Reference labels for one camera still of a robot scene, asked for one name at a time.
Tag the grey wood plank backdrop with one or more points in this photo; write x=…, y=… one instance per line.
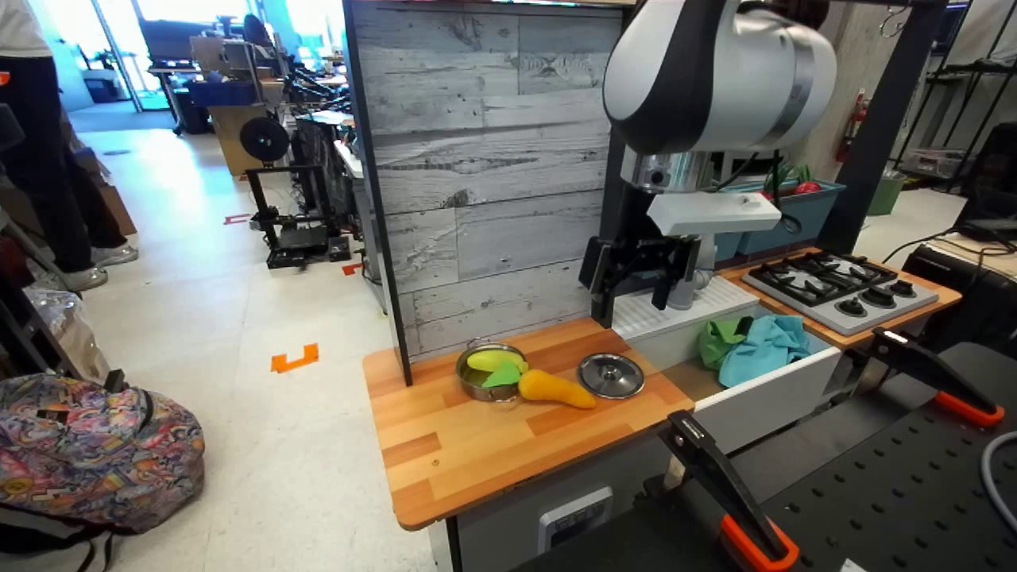
x=487, y=180

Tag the white power outlet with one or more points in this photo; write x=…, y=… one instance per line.
x=574, y=518

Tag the wide black frame post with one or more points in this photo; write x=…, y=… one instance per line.
x=884, y=116

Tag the white toy sink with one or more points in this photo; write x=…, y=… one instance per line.
x=763, y=409

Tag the wooden stove board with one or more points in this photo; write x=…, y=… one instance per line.
x=846, y=339

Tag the black office chair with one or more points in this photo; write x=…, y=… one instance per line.
x=993, y=180

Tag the silver pot lid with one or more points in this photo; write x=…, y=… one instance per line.
x=611, y=375

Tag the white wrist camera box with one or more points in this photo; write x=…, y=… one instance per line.
x=712, y=214

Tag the black machine frame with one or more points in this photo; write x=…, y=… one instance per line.
x=295, y=241

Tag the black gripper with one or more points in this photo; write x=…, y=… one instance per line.
x=636, y=260

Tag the person in dark trousers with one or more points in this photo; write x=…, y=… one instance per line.
x=41, y=161

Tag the blue storage bin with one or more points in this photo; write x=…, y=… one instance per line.
x=805, y=218

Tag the toy stove with black burners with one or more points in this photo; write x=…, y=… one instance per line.
x=844, y=291

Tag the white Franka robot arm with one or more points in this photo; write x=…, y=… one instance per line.
x=733, y=81

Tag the colourful patterned backpack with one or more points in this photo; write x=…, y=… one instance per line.
x=89, y=457

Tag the yellow plush carrot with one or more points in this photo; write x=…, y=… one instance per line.
x=555, y=389

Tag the green cloth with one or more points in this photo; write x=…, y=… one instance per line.
x=715, y=341

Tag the teal cloth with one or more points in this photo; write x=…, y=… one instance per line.
x=763, y=347

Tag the thin black frame post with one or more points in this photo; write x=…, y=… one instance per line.
x=370, y=193

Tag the red fire extinguisher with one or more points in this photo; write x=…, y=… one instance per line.
x=851, y=128

